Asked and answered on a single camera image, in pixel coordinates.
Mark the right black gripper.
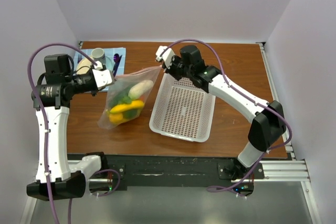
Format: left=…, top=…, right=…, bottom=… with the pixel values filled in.
left=163, top=54, right=194, bottom=81

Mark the green fake lettuce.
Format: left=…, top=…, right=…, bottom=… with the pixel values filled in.
left=107, top=85, right=133, bottom=113

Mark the white fake bread roll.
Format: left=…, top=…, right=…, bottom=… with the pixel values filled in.
left=128, top=80, right=154, bottom=100

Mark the yellow fake banana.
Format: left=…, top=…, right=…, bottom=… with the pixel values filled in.
left=108, top=100, right=144, bottom=125

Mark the clear zip top bag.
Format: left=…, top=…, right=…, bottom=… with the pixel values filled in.
left=98, top=66, right=161, bottom=130

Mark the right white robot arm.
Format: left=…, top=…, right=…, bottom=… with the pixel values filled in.
left=156, top=45, right=286, bottom=178

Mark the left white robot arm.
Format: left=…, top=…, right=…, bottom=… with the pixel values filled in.
left=26, top=54, right=113, bottom=201

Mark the beige round plate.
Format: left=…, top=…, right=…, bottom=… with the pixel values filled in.
left=76, top=57, right=116, bottom=77

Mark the grey ceramic mug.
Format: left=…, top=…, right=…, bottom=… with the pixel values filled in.
left=91, top=48, right=106, bottom=64

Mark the blue tiled placemat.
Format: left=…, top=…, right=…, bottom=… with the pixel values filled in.
left=73, top=47, right=126, bottom=93

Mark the purple plastic spoon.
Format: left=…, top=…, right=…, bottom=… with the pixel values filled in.
left=112, top=53, right=121, bottom=73

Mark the white perforated plastic basket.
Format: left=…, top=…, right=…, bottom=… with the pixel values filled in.
left=149, top=73, right=215, bottom=143

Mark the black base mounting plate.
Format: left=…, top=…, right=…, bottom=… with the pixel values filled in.
left=89, top=155, right=264, bottom=193

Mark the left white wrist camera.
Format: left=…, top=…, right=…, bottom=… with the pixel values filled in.
left=92, top=61, right=115, bottom=90

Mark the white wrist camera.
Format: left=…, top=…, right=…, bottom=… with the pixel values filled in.
left=92, top=61, right=115, bottom=90
left=155, top=46, right=175, bottom=64

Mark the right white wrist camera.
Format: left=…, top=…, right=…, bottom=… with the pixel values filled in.
left=155, top=46, right=175, bottom=64

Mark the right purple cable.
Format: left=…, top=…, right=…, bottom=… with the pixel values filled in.
left=165, top=38, right=293, bottom=193

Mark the purple cable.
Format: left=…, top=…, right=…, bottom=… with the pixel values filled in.
left=27, top=43, right=121, bottom=224
left=165, top=38, right=293, bottom=193

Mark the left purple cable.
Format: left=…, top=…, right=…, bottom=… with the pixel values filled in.
left=27, top=43, right=121, bottom=224

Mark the aluminium frame rail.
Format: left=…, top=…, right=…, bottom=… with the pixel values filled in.
left=33, top=157, right=311, bottom=183

